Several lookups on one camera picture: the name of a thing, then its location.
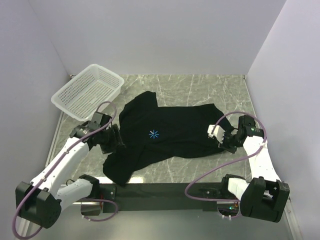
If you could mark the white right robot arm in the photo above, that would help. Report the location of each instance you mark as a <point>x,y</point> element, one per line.
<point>265,196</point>

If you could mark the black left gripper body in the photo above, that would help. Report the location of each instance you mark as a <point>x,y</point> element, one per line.
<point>108,140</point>

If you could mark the black t shirt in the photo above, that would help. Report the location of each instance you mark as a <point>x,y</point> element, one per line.
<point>152,133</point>

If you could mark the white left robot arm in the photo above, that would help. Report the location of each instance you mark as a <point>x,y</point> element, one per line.
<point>42,200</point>

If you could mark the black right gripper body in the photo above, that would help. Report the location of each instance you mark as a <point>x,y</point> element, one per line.
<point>230,142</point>

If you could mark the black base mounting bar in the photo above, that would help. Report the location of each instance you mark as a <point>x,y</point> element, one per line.
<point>167,196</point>

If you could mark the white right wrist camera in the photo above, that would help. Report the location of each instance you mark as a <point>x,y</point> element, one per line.
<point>216,132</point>

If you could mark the white plastic basket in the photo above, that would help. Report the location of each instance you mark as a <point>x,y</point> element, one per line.
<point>81,96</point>

